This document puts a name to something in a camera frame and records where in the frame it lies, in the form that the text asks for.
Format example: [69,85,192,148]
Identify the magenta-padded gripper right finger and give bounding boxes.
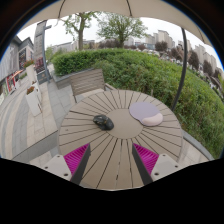
[131,143,184,186]

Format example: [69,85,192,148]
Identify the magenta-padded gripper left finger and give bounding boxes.
[42,143,92,186]

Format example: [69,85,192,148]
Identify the black computer mouse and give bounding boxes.
[92,114,115,131]

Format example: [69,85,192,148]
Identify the lavender mouse pad with wrist rest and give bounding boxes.
[128,101,164,127]

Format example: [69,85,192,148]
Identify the white planter with flowers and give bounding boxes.
[23,59,38,84]
[25,85,43,117]

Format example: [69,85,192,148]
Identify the brown slatted outdoor chair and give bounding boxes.
[68,68,118,104]

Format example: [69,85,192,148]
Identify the green trimmed hedge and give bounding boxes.
[51,48,224,159]

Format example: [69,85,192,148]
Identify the dark curved umbrella pole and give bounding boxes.
[170,28,188,103]

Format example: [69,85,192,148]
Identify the grey storefront building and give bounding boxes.
[0,35,34,98]

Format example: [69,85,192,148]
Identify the tall grey sign pillar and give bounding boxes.
[33,20,53,84]

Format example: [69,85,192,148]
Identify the distant apartment buildings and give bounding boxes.
[126,29,219,73]

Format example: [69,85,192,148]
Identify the slender bare-trunk tree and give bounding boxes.
[61,11,101,52]

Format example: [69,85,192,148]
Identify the round leafy green tree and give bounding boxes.
[97,12,148,48]

